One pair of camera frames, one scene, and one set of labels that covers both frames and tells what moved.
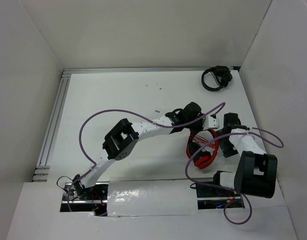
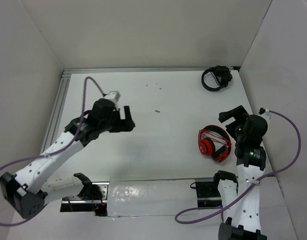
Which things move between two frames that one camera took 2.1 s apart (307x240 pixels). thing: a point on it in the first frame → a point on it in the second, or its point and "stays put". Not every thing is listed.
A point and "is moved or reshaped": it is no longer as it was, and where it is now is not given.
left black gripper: x=199 y=128 → x=125 y=125
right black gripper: x=228 y=150 → x=239 y=113
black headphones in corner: x=222 y=75 stays put
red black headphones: x=196 y=142 is moved or reshaped
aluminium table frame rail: x=64 y=70 stays put
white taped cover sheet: x=137 y=198 stays put
